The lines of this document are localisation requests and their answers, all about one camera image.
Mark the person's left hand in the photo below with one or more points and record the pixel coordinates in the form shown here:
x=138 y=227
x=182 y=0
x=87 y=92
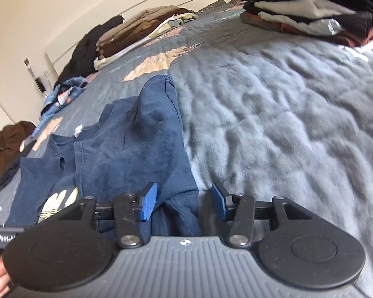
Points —
x=0 y=273

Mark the brown jacket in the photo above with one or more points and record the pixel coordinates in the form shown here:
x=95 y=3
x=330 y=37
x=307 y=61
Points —
x=9 y=142

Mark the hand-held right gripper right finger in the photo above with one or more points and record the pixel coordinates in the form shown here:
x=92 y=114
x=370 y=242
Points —
x=220 y=201

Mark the black folded garment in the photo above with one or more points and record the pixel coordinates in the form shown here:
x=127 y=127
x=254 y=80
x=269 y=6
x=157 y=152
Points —
x=6 y=177

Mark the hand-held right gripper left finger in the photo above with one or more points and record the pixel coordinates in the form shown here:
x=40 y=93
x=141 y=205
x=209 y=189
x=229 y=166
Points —
x=148 y=203

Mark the stack of brown folded clothes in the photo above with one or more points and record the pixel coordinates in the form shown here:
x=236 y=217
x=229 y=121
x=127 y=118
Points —
x=127 y=34

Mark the navy printed t-shirt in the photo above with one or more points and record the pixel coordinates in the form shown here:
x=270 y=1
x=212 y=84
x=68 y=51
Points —
x=127 y=149

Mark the pile of black clothes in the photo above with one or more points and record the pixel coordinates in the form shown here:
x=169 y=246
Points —
x=84 y=52

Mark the stack of dark folded clothes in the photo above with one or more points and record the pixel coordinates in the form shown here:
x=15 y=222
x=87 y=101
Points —
x=314 y=6

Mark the light blue printed garment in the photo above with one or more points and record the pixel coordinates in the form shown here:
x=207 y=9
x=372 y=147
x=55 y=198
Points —
x=65 y=94

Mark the grey-blue quilted blanket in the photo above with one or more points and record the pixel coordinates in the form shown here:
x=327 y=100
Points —
x=267 y=115

